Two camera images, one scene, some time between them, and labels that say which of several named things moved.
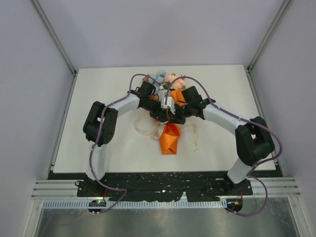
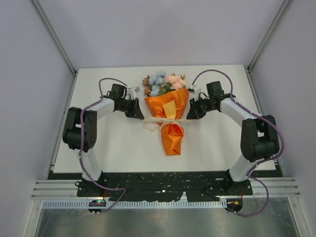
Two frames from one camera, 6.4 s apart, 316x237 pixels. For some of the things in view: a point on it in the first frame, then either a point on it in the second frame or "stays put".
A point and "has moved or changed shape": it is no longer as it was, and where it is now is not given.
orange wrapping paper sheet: (171, 133) stays put
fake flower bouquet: (161, 78) stays put
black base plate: (158, 187) stays put
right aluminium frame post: (284, 9) stays put
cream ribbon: (146, 126) has moved or changed shape
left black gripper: (160, 114) to (135, 110)
